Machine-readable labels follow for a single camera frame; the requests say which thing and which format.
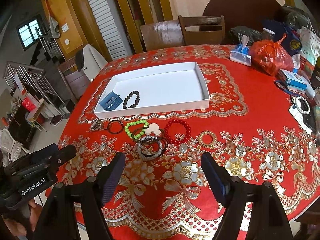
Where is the metal stair railing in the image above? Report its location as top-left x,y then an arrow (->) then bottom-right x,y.
3,27 -> 66,117

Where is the grey braided hair tie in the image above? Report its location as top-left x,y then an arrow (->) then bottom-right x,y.
136,135 -> 164,162

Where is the white jacket on chair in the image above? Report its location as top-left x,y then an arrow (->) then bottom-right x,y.
75,44 -> 107,82

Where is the white patterned gift bag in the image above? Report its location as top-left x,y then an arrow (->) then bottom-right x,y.
300,27 -> 320,66

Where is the brown glossy chair back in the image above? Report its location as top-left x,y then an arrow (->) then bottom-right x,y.
140,20 -> 184,51

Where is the red bead bracelet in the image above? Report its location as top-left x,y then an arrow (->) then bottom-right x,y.
163,119 -> 192,145

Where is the dark wooden slat chair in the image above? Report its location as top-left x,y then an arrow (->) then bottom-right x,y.
178,15 -> 226,46

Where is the blue tissue pack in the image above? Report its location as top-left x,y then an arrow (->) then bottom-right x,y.
229,35 -> 252,67

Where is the round dark table top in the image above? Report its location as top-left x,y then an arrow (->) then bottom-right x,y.
202,0 -> 282,33

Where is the red plastic bag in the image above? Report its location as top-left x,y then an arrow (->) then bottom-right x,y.
249,34 -> 294,76

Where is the navy blue cloth bag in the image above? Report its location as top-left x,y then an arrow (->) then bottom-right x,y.
262,18 -> 303,57

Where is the black plastic bag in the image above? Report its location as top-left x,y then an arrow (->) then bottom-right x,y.
229,25 -> 262,46

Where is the red floral tablecloth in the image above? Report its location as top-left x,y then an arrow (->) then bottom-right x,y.
57,45 -> 319,239

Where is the black thin hair tie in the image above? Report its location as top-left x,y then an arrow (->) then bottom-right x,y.
107,119 -> 125,135

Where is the person's left hand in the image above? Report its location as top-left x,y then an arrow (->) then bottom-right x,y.
2,199 -> 43,239

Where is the green bead bracelet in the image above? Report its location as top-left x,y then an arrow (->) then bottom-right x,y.
124,119 -> 150,140

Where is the dark brown bead bracelet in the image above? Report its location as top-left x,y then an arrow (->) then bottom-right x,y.
122,90 -> 141,110

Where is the gold ring bangle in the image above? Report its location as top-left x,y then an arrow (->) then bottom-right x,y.
197,130 -> 217,150

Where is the white bead bracelet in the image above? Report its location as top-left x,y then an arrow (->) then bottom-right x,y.
294,95 -> 311,116

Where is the left brown wooden chair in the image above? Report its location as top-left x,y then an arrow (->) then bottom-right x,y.
57,57 -> 90,104

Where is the white shallow box tray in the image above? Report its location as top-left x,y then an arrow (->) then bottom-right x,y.
94,62 -> 210,119

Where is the blue small box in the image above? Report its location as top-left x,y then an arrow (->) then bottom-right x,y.
278,69 -> 308,89

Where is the small window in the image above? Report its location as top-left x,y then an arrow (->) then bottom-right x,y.
16,15 -> 43,51

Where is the red bag on shelf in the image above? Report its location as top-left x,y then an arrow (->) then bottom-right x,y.
22,97 -> 36,112

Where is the white flower hair tie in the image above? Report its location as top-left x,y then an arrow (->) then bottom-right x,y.
144,122 -> 162,137

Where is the blue square hair claw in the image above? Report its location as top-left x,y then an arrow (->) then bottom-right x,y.
99,91 -> 123,111

